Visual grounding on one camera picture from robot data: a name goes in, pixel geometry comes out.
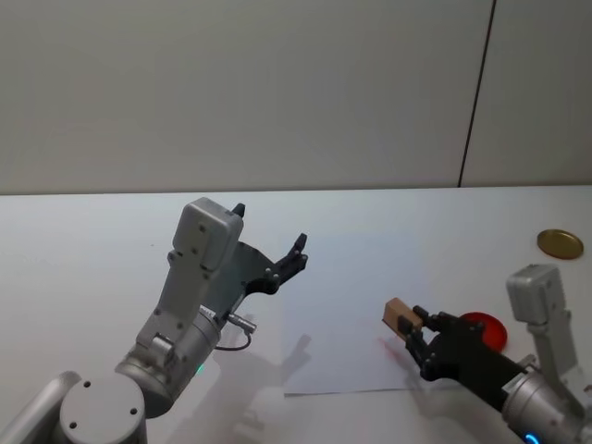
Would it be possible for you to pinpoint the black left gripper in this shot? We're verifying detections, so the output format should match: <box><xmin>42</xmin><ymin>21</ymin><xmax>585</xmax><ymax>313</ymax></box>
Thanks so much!
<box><xmin>203</xmin><ymin>203</ymin><xmax>310</xmax><ymax>324</ymax></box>

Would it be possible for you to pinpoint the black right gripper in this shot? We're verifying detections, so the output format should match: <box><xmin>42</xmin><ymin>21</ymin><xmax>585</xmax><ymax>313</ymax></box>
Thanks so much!
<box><xmin>403</xmin><ymin>303</ymin><xmax>529</xmax><ymax>411</ymax></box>

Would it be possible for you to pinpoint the wooden block stamp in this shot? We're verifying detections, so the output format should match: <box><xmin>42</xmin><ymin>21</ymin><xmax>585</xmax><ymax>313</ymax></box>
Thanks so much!
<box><xmin>382</xmin><ymin>298</ymin><xmax>423</xmax><ymax>344</ymax></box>

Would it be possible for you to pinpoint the round red ink pad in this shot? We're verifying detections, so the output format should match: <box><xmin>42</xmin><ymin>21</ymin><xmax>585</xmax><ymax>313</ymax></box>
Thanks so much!
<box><xmin>459</xmin><ymin>311</ymin><xmax>508</xmax><ymax>353</ymax></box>

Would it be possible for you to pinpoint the white paper sheet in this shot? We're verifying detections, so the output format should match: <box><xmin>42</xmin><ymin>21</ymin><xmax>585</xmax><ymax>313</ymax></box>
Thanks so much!
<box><xmin>281</xmin><ymin>228</ymin><xmax>463</xmax><ymax>398</ymax></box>

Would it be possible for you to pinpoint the round gold metal lid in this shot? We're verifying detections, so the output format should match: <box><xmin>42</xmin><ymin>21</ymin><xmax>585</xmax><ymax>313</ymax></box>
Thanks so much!
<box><xmin>536</xmin><ymin>228</ymin><xmax>585</xmax><ymax>262</ymax></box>

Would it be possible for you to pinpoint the thin dark cable silver plug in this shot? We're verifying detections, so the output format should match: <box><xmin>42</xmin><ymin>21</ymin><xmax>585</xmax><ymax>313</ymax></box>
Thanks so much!
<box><xmin>215</xmin><ymin>312</ymin><xmax>258</xmax><ymax>353</ymax></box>

